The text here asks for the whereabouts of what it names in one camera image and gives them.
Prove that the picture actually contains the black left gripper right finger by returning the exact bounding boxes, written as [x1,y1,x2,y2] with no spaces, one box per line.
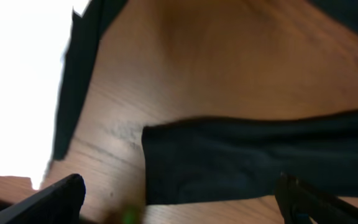
[274,174,358,224]

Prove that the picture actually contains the black garment under t-shirt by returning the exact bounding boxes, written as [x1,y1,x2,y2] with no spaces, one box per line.
[52,0,127,161]

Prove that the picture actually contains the white printed t-shirt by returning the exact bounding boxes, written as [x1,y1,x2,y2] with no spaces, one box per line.
[0,0,89,190]

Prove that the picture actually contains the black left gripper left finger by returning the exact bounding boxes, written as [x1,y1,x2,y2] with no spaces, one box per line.
[0,174,86,224]

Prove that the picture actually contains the black leggings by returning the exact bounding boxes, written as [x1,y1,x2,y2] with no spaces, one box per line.
[141,1,358,205]

